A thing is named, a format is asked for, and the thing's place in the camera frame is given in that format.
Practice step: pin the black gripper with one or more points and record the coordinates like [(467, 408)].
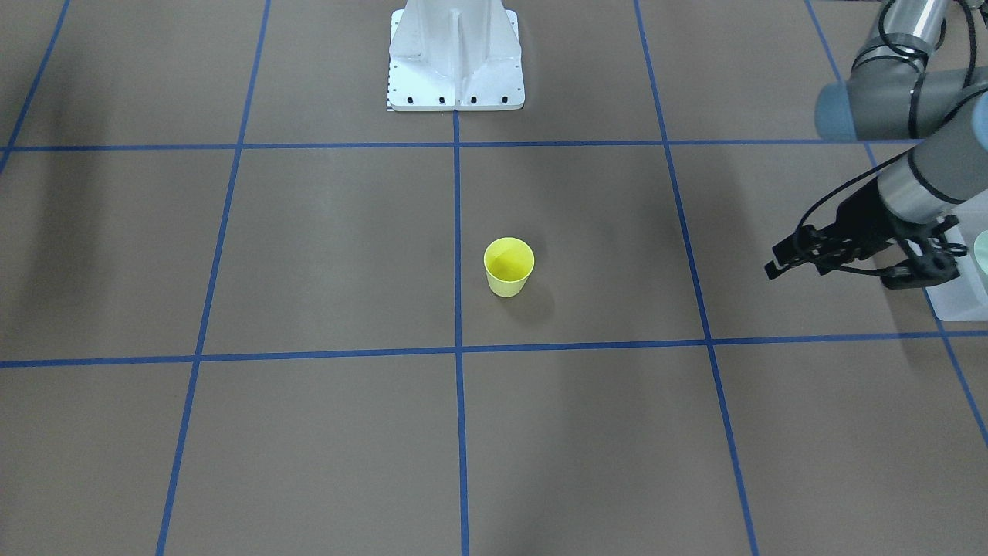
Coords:
[(858, 213)]

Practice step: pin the mint green bowl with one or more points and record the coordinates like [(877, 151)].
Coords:
[(980, 253)]

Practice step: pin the yellow plastic cup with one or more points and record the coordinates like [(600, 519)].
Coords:
[(508, 263)]

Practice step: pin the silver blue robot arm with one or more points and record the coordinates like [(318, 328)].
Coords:
[(891, 94)]

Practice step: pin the clear plastic box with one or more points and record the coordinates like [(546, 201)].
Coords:
[(965, 297)]

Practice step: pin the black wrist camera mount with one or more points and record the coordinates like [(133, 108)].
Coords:
[(931, 260)]

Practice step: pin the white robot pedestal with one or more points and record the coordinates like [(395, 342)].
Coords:
[(455, 55)]

